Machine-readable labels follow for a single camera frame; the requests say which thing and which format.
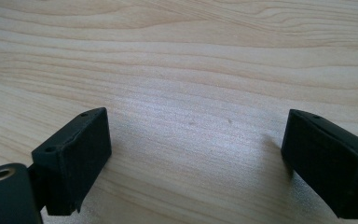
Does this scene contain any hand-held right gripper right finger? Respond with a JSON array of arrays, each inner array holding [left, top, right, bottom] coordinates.
[[281, 108, 358, 220]]

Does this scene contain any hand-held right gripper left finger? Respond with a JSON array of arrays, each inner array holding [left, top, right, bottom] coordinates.
[[27, 106, 113, 217]]

